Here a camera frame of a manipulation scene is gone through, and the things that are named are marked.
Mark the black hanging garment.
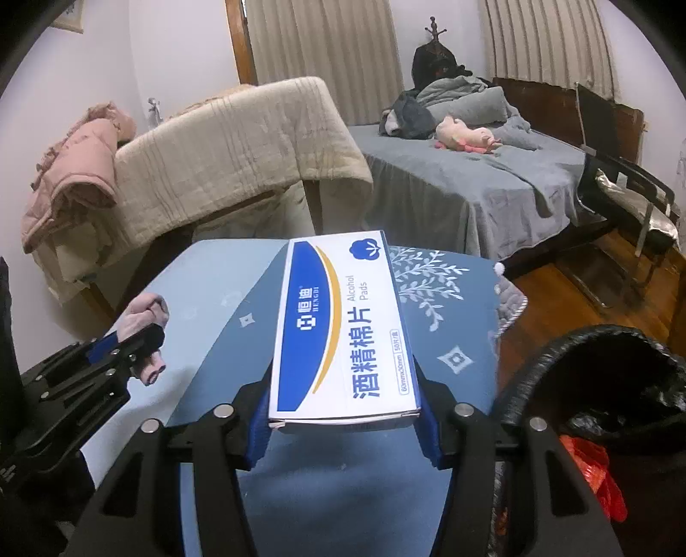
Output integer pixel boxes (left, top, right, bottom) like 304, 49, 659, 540
412, 43, 472, 89

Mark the beige quilt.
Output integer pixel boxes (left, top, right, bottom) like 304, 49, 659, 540
115, 76, 374, 252

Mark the wooden chair frame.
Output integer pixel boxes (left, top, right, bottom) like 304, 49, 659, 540
88, 179, 322, 322

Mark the pink padded jacket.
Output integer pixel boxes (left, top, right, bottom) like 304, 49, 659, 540
21, 102, 137, 255

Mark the bed with grey sheet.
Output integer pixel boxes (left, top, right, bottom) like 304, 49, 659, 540
348, 120, 596, 263

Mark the black office chair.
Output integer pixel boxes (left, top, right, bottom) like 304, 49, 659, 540
557, 83, 681, 308

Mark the red plastic bag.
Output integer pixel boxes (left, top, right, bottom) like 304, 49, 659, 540
560, 435, 628, 523

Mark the wooden door frame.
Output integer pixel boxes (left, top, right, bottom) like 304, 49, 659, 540
225, 0, 258, 87

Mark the bin with black bag liner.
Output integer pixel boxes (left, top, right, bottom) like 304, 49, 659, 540
496, 325, 686, 557

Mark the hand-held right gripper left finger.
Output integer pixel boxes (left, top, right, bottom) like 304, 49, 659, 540
64, 375, 277, 557

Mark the beige pleated curtain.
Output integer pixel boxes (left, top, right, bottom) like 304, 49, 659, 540
479, 0, 623, 102
244, 0, 405, 126

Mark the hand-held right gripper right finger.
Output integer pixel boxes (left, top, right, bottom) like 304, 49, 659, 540
412, 359, 625, 557

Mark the dark clothes pile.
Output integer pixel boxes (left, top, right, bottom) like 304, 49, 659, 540
379, 93, 437, 140

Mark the wooden bed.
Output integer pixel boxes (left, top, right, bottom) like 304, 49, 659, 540
493, 76, 644, 280

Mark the wooden coat rack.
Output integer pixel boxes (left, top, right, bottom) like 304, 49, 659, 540
423, 16, 448, 48

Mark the framed wall picture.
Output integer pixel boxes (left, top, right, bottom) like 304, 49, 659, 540
51, 0, 87, 34

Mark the silver seat cushion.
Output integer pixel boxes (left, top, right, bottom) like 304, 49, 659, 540
592, 168, 679, 240

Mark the blue printed tablecloth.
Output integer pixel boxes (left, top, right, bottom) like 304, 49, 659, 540
163, 243, 505, 557

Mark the beige cloth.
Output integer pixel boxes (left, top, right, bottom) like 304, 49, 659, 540
32, 214, 140, 306

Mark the pink plush toy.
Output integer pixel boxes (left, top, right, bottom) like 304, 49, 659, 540
434, 115, 503, 156

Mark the white and blue box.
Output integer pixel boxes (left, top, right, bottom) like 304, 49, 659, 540
266, 230, 421, 434

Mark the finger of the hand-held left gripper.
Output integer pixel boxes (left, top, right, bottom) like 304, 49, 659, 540
21, 324, 167, 458
20, 331, 127, 409

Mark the gray quilted cloth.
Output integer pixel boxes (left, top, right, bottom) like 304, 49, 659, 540
490, 261, 529, 338

